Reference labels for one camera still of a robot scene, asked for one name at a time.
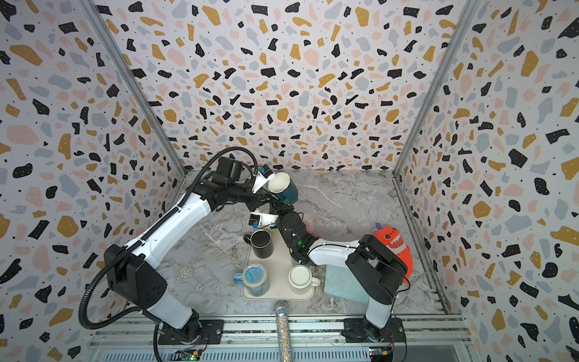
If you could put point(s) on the glittery tube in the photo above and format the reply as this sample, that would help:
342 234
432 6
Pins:
283 331

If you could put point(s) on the dark green mug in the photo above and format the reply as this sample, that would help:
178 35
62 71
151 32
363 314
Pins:
284 189

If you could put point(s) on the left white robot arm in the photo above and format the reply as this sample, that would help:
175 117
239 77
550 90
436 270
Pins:
132 269

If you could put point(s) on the white mug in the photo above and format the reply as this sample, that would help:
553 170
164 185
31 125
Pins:
301 279

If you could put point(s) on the red plush monster toy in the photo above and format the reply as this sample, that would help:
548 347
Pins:
391 237

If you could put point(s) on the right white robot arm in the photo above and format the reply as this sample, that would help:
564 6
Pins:
374 261

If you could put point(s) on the teal cloth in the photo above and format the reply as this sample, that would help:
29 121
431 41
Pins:
340 282

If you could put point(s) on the black mug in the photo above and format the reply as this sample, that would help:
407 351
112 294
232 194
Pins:
261 243

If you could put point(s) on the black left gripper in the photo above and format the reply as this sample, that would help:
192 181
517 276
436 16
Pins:
254 205

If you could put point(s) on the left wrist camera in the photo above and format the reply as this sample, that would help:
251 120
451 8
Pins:
262 176

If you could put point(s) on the blue glazed mug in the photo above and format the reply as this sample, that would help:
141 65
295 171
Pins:
254 279

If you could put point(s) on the clear plastic slotted spatula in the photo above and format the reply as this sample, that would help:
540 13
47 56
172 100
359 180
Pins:
186 275

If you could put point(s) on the pink ghost mug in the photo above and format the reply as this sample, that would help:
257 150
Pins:
309 222

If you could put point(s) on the beige plastic tray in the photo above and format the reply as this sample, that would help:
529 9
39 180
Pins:
278 267

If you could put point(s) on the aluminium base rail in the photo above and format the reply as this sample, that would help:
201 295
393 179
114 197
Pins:
299 338

